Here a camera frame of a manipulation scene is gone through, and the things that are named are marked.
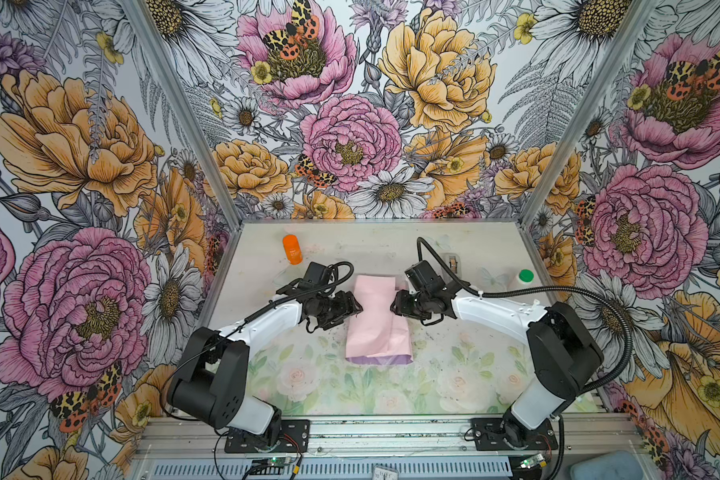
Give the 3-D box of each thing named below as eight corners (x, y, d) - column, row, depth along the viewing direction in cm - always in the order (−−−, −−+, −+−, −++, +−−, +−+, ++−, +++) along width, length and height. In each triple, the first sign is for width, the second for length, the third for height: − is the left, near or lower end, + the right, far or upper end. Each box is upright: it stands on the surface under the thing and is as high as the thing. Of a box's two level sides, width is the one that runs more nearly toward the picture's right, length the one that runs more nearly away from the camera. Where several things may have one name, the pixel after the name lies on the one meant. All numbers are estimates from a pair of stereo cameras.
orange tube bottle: (285, 264, 110) (280, 249, 104) (288, 250, 115) (284, 234, 108) (301, 264, 110) (297, 249, 104) (304, 250, 115) (300, 234, 108)
